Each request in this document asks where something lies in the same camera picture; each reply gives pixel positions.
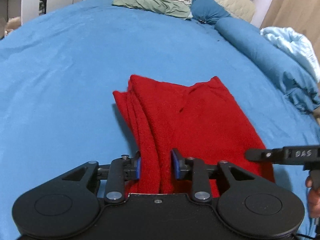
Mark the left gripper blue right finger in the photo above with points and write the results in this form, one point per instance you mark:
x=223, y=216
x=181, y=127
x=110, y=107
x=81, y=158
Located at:
x=195, y=170

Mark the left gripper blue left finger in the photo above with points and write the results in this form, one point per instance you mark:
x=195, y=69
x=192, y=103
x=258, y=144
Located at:
x=117, y=173

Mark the red sweater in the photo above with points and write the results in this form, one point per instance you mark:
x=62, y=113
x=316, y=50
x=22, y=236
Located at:
x=202, y=121

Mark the person right hand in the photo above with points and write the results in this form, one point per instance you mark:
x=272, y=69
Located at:
x=313, y=199

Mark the blue folded duvet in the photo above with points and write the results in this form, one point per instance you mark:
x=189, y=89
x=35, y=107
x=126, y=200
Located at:
x=285, y=73

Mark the blue bed sheet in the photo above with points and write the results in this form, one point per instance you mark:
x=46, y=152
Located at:
x=58, y=73

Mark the light blue blanket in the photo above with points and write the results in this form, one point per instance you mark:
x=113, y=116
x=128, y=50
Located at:
x=296, y=45

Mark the beige curtain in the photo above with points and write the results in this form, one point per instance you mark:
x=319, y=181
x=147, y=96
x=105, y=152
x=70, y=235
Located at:
x=301, y=15

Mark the dark blue pillow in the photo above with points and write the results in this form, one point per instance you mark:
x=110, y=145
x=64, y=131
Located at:
x=208, y=11

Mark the green pillow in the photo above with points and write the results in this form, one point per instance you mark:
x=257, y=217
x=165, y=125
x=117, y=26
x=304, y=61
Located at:
x=163, y=7

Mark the beige bag on floor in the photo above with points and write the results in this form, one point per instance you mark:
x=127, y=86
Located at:
x=11, y=25

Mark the white desk shelf unit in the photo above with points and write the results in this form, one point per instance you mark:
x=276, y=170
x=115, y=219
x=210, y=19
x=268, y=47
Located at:
x=25, y=9

